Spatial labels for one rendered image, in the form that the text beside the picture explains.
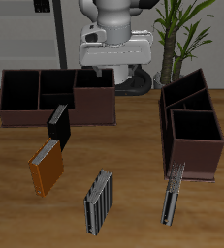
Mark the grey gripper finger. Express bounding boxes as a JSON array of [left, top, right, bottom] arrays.
[[129, 64, 140, 75], [95, 65, 104, 78]]

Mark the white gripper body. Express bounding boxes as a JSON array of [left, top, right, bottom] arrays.
[[78, 29, 154, 68]]

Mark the wide dark brown desk caddy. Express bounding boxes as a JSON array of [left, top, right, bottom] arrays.
[[0, 68, 117, 128]]

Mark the narrow dark brown desk caddy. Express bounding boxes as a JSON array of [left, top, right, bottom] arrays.
[[158, 68, 224, 183]]

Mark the orange book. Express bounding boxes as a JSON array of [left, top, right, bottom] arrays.
[[27, 138, 66, 199]]

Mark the thick black grey striped book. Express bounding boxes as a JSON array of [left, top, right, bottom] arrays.
[[82, 168, 114, 236]]

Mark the thin black grey striped book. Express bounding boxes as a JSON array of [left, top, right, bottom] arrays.
[[159, 162, 186, 227]]

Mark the green pot plant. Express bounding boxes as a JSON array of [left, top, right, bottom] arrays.
[[151, 0, 216, 90]]

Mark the flat black base plate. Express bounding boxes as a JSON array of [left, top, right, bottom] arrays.
[[114, 66, 153, 97]]

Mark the dark vertical post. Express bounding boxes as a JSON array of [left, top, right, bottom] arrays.
[[52, 0, 68, 70]]

